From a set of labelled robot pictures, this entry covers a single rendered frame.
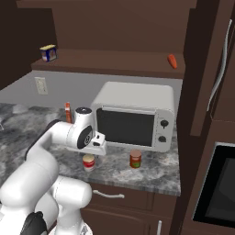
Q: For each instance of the brown open wall cabinet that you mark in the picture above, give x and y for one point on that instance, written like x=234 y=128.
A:
x=116 y=39

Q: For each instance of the brown cabinet door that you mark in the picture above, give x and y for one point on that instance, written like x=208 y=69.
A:
x=18 y=39
x=205 y=67

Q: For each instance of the black built-in oven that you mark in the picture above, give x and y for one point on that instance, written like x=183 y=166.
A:
x=215 y=186

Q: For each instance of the black toaster oven knob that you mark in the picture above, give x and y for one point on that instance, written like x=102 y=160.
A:
x=162 y=139
x=164 y=123

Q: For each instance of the blue box with yellow top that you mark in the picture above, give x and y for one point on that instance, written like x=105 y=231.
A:
x=49 y=53

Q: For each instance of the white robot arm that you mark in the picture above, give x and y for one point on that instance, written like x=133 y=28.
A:
x=33 y=171

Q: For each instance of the white toaster oven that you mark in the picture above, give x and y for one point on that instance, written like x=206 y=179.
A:
x=137 y=95

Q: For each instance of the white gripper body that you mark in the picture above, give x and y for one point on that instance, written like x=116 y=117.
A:
x=91 y=150

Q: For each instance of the red can with cream lid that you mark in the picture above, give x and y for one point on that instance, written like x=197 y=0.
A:
x=88 y=163

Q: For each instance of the brown base cupboard door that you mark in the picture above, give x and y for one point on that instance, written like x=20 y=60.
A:
x=122 y=223

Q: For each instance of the orange carrot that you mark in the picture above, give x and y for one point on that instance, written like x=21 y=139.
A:
x=173 y=61

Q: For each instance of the red sauce bottle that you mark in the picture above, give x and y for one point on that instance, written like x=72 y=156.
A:
x=68 y=113

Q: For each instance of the red and green can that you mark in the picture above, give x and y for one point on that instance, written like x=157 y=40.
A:
x=135 y=159

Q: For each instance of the white wall outlet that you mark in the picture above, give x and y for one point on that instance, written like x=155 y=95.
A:
x=41 y=85

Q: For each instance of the brown drawer front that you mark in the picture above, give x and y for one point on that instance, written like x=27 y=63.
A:
x=134 y=199

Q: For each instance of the dark glass toaster oven door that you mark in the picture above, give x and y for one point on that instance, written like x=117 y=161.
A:
x=125 y=127

